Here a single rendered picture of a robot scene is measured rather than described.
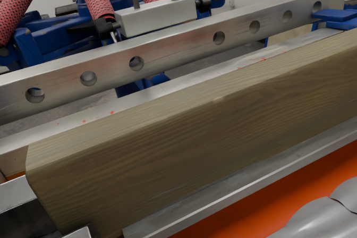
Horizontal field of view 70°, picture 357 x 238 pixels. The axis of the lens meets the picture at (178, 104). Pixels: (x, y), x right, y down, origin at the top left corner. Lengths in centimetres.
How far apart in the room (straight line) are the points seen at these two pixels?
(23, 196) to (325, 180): 22
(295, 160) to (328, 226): 5
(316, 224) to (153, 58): 27
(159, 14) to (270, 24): 19
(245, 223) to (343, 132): 10
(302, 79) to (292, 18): 32
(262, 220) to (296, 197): 4
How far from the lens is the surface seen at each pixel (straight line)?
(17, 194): 20
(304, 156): 21
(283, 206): 23
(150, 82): 56
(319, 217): 22
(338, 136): 23
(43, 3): 427
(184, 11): 44
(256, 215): 22
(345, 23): 49
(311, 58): 19
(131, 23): 41
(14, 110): 38
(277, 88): 17
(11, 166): 34
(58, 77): 36
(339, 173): 26
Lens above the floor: 114
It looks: 30 degrees down
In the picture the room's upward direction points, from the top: 11 degrees counter-clockwise
